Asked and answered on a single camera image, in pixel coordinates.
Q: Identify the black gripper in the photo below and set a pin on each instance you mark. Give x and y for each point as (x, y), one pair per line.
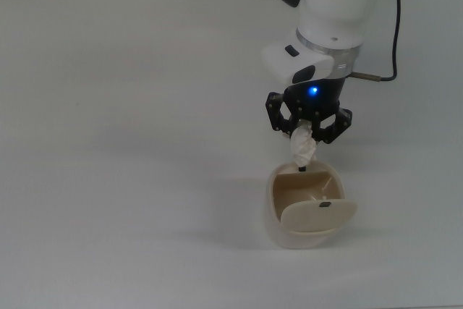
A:
(318, 104)

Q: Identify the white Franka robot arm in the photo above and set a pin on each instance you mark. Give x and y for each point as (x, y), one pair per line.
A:
(336, 1)

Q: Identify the small white trash bin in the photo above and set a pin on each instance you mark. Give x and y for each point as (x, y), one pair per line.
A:
(278, 229)

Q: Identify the cream swing bin lid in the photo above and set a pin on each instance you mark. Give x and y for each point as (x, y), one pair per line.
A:
(318, 216)

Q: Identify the beige paper trash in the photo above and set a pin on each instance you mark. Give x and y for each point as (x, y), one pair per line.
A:
(303, 146)

